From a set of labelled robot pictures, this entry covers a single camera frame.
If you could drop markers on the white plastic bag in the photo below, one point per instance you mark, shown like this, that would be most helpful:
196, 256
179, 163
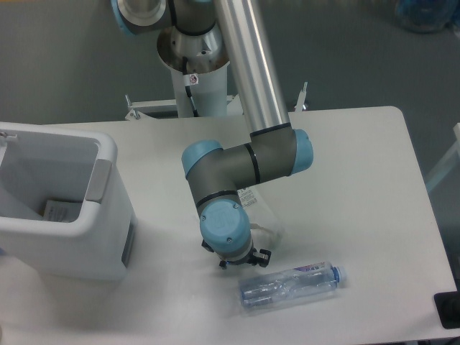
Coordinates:
267, 230

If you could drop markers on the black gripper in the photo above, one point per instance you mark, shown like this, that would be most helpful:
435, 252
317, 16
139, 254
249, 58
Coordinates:
241, 256

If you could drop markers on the white pedestal base frame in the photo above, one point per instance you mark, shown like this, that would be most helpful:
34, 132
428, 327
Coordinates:
167, 109

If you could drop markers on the paper scrap inside can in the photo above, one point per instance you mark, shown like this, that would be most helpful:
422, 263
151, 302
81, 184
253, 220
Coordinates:
61, 211

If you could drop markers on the blue bag on floor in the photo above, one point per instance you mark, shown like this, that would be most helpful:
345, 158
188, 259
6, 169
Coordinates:
425, 17

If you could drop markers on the white trash can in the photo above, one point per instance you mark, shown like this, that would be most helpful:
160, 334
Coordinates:
40, 163

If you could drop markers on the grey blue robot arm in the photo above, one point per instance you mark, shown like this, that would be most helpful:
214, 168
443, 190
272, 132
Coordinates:
275, 149

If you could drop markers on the white frame at right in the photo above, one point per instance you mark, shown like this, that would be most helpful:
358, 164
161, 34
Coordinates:
445, 165

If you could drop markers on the crushed clear plastic bottle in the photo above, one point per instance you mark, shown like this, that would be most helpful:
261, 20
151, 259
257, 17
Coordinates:
300, 283

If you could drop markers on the black device at edge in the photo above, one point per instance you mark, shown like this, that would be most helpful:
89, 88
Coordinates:
447, 305

